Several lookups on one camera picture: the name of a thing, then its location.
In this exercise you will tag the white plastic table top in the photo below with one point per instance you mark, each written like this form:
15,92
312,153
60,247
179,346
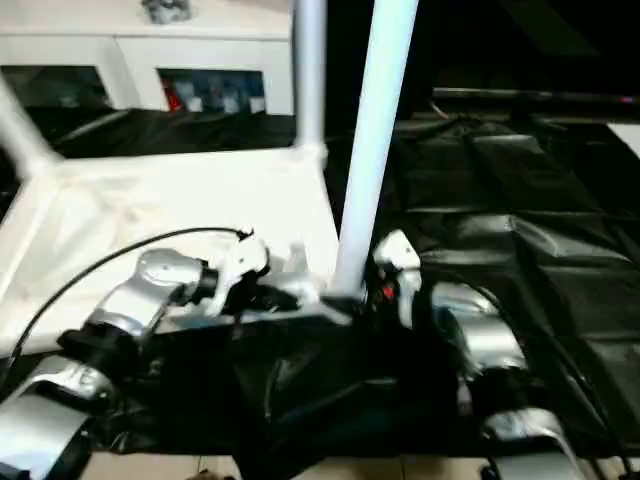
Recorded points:
150,190

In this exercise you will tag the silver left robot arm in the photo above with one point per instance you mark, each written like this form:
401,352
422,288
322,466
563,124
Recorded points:
140,290

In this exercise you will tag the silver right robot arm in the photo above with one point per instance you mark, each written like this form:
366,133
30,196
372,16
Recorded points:
485,330

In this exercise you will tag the black work mat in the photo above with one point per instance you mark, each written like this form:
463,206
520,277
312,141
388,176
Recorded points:
525,200

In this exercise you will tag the white glass-door sideboard cabinet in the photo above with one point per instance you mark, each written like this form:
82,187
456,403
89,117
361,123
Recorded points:
125,45

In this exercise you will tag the black backdrop cloth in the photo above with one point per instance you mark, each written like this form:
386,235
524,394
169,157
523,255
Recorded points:
525,45

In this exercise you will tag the white flat board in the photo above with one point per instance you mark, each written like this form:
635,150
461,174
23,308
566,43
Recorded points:
626,136

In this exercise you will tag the grey crumpled bag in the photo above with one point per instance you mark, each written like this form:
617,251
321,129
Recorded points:
166,10

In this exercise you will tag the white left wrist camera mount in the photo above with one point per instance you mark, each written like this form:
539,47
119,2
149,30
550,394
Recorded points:
240,260

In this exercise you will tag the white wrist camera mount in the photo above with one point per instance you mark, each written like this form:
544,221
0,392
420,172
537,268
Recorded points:
240,260
397,252

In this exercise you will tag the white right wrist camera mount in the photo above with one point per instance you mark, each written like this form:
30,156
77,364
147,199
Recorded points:
397,252

